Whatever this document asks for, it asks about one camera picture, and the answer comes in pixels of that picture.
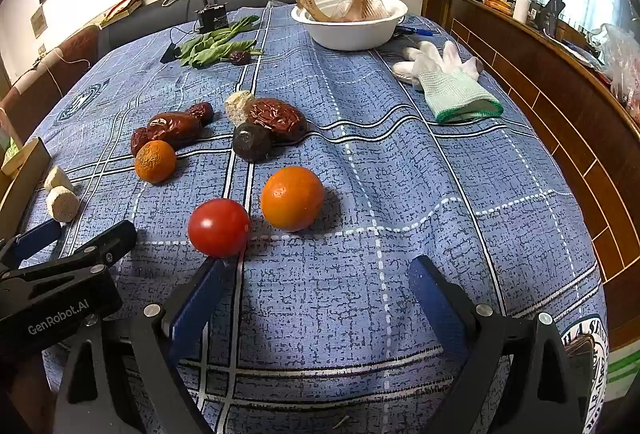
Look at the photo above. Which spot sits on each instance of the small black adapter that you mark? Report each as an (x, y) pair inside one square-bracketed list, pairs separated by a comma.
[(170, 53)]

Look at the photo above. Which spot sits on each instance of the wide red date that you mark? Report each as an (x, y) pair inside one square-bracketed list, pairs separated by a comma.
[(277, 118)]

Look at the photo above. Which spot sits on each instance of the red tomato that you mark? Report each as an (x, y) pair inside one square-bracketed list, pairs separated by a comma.
[(218, 228)]

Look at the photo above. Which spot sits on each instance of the small wrinkled mandarin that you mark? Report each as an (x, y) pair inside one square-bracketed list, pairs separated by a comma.
[(155, 162)]

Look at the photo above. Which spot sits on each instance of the wall socket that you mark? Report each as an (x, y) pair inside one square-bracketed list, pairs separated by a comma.
[(42, 49)]

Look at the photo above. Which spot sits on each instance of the brown armchair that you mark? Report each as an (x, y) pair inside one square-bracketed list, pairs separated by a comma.
[(75, 59)]

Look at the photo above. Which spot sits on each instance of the dark avocado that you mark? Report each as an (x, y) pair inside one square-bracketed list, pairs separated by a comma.
[(252, 143)]

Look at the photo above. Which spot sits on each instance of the white bowl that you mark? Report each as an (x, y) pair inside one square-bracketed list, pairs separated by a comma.
[(350, 32)]

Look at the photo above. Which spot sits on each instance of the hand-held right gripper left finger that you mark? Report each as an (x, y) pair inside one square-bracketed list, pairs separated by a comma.
[(197, 309)]

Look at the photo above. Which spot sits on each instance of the white glove with green cuff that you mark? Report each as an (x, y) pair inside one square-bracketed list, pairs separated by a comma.
[(450, 87)]

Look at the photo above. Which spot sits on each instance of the cardboard box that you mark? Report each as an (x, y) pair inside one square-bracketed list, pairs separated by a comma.
[(22, 184)]

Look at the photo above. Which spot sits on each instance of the white yam piece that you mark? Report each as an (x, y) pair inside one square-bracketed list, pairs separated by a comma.
[(56, 178), (62, 205), (237, 107)]

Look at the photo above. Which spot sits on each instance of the white paper roll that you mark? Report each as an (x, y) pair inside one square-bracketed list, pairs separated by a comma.
[(521, 8)]

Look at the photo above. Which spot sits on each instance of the small white oval object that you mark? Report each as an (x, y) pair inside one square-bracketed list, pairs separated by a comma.
[(404, 70)]

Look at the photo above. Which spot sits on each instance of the small yellow wall card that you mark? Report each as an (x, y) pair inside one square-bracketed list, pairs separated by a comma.
[(38, 21)]

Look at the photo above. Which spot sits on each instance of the small red date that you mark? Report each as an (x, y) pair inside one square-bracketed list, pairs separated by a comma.
[(202, 112), (240, 58), (139, 142)]

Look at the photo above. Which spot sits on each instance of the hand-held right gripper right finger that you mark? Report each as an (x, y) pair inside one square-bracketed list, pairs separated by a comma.
[(432, 301)]

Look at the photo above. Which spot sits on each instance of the wooden sideboard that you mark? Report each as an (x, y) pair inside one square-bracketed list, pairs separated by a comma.
[(575, 124)]

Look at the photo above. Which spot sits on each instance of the long red date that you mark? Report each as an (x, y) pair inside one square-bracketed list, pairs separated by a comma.
[(172, 128)]

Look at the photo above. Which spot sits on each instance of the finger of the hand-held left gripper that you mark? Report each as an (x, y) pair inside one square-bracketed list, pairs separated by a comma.
[(32, 241), (112, 241)]

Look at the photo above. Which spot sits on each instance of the blue pen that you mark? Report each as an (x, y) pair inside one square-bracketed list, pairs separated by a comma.
[(417, 31)]

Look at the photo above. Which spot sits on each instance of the red flat box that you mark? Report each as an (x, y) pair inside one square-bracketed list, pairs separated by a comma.
[(122, 8)]

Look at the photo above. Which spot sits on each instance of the crumpled plastic bag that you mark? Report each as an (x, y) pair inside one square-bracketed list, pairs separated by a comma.
[(622, 64)]

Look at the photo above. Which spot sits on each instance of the green leafy vegetable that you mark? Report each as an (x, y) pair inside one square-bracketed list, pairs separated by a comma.
[(212, 47)]

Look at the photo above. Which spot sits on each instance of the black leather sofa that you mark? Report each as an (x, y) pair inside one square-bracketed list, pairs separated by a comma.
[(150, 22)]

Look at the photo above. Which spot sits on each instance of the blue checked tablecloth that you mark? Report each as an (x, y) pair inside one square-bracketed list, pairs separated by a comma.
[(400, 194)]

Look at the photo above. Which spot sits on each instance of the black electronic device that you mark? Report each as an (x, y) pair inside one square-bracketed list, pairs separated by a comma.
[(212, 17)]

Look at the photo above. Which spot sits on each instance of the smooth round orange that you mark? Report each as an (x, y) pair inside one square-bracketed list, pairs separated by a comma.
[(292, 199)]

